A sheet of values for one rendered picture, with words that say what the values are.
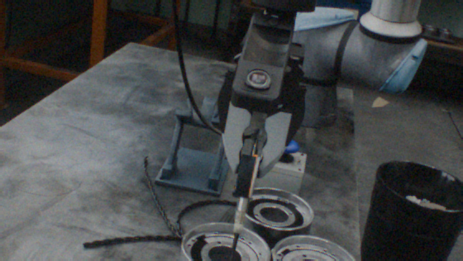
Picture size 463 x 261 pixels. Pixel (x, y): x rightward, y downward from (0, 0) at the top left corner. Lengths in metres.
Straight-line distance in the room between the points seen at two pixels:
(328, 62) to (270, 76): 0.59
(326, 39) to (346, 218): 0.40
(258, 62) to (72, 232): 0.34
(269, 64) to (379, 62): 0.56
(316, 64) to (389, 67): 0.15
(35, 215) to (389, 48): 0.67
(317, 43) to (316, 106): 0.13
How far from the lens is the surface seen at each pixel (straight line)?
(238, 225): 0.64
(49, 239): 0.72
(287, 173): 0.86
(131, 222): 0.76
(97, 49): 2.72
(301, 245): 0.72
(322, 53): 1.11
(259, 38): 0.56
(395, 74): 1.08
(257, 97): 0.52
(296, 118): 0.61
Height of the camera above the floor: 1.22
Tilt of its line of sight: 24 degrees down
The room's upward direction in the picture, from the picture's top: 10 degrees clockwise
